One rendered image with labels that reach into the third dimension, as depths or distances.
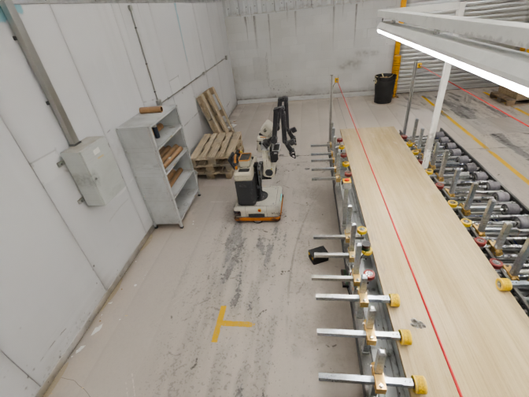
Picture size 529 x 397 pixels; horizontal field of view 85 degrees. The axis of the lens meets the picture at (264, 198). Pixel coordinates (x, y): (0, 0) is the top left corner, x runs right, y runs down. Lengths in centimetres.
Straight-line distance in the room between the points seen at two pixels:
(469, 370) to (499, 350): 23
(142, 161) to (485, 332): 370
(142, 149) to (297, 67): 661
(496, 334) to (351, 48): 841
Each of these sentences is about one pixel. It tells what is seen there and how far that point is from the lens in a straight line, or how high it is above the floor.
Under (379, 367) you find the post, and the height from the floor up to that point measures 103.
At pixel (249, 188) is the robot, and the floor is 58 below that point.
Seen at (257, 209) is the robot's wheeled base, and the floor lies 25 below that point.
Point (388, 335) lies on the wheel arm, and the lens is 196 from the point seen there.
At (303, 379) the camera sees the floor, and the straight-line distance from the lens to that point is 284.
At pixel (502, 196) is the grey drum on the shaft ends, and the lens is 362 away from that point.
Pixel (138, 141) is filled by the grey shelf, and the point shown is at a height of 137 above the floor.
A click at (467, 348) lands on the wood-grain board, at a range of 213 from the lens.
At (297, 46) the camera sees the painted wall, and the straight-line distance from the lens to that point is 955.
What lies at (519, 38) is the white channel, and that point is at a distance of 125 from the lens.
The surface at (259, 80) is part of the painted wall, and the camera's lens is 979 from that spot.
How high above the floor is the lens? 259
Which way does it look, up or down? 33 degrees down
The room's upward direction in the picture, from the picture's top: 7 degrees counter-clockwise
